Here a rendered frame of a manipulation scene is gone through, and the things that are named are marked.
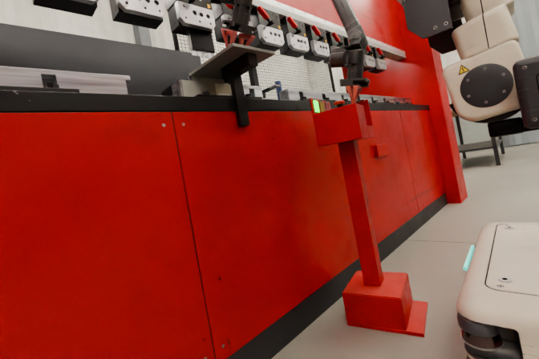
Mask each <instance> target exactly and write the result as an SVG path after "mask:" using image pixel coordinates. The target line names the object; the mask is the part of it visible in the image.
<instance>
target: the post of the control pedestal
mask: <svg viewBox="0 0 539 359"><path fill-rule="evenodd" d="M338 149H339V153H340V158H341V162H342V170H343V174H344V179H345V184H346V191H347V196H348V200H349V205H350V210H351V217H352V222H353V226H354V230H355V239H356V243H357V248H358V252H359V260H360V264H361V269H362V274H363V281H364V285H371V286H381V284H382V283H383V271H382V266H381V262H380V258H379V250H378V245H377V241H376V236H375V229H374V225H373V219H372V215H371V207H370V203H369V199H368V194H367V186H366V182H365V177H364V173H363V165H362V160H361V156H360V152H359V144H358V140H351V141H347V142H343V143H338Z"/></svg>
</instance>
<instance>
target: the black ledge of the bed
mask: <svg viewBox="0 0 539 359"><path fill-rule="evenodd" d="M245 101H246V106H247V111H311V106H310V101H301V100H278V99H245ZM369 108H370V111H413V110H430V108H429V105H415V104H392V103H369ZM70 111H235V108H234V103H233V98H211V97H188V96H165V95H121V94H97V93H75V92H52V91H7V90H0V112H70Z"/></svg>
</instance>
